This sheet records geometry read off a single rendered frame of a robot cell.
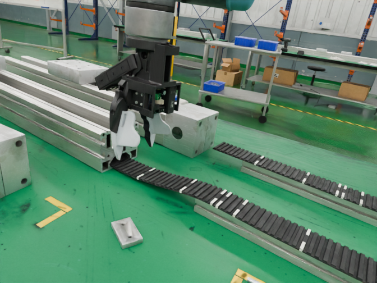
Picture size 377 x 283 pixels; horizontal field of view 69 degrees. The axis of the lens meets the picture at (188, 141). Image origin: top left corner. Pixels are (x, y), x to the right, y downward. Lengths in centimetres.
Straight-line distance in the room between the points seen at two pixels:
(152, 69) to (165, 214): 23
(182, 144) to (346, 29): 756
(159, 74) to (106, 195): 23
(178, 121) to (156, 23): 27
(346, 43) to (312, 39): 77
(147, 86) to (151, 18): 10
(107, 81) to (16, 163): 20
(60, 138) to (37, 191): 15
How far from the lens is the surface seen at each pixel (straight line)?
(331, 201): 60
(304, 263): 44
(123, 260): 40
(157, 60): 44
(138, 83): 45
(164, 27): 45
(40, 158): 64
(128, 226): 43
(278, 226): 44
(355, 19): 805
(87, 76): 89
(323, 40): 806
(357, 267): 44
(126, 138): 48
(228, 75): 560
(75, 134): 60
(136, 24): 45
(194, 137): 62
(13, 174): 53
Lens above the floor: 107
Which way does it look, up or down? 24 degrees down
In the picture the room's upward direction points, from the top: 7 degrees clockwise
